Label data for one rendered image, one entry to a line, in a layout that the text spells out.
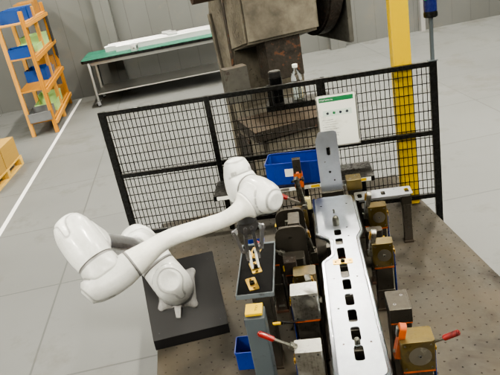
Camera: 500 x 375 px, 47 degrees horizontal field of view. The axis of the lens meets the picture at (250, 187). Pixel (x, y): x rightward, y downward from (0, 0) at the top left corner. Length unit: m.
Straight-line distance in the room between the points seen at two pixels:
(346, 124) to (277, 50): 1.57
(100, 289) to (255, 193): 0.59
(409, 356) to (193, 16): 10.11
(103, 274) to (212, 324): 0.87
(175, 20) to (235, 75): 7.02
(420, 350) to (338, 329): 0.31
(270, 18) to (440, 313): 2.77
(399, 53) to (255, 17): 1.62
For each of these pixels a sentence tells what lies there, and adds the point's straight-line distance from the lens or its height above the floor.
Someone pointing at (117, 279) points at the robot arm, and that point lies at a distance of 1.93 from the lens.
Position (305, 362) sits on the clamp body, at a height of 1.02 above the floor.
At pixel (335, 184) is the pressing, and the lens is 3.13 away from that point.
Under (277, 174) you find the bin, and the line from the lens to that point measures 3.20.
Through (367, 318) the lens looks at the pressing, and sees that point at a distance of 2.17.
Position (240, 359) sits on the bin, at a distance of 2.46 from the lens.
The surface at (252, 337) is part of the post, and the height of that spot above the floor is 1.07.
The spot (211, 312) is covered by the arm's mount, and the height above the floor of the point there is 0.80.
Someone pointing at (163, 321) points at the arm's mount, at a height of 0.81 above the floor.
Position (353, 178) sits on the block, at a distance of 3.12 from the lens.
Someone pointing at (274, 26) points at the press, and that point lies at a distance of 4.65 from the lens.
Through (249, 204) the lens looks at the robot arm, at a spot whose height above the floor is 1.52.
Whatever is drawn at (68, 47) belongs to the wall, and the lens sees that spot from 11.82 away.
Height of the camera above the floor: 2.32
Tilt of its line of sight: 23 degrees down
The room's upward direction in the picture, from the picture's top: 11 degrees counter-clockwise
